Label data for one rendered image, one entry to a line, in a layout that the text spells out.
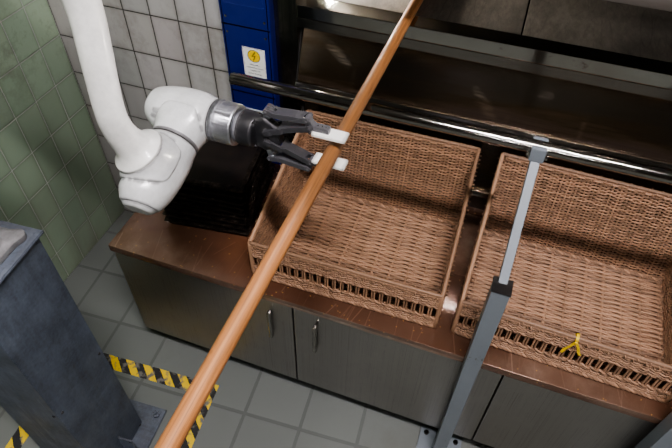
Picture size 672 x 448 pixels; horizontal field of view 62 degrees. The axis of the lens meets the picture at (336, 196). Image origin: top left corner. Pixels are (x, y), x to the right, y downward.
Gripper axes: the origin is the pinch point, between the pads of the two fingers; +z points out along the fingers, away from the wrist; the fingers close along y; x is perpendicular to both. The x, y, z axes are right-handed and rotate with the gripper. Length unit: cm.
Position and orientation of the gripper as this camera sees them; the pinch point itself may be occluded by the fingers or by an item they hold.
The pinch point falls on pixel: (332, 148)
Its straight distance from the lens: 113.2
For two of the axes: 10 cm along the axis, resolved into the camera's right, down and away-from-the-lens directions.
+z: 9.4, 2.5, -2.3
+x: -3.4, 6.7, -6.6
